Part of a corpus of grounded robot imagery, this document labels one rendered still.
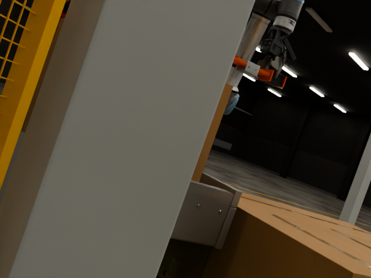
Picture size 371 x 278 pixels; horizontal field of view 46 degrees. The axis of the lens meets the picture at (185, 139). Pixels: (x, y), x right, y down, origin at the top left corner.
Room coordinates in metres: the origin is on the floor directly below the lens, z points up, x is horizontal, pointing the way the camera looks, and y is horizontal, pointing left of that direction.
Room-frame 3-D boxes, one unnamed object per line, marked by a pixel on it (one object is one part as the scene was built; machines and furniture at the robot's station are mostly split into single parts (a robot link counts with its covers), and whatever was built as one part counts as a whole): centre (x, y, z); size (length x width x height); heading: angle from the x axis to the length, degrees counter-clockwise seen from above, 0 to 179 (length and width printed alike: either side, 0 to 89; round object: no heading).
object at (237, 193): (1.77, -0.06, 0.58); 0.70 x 0.03 x 0.06; 30
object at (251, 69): (1.83, -0.15, 1.07); 0.07 x 0.07 x 0.04; 30
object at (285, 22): (1.88, -0.24, 1.30); 0.10 x 0.09 x 0.05; 29
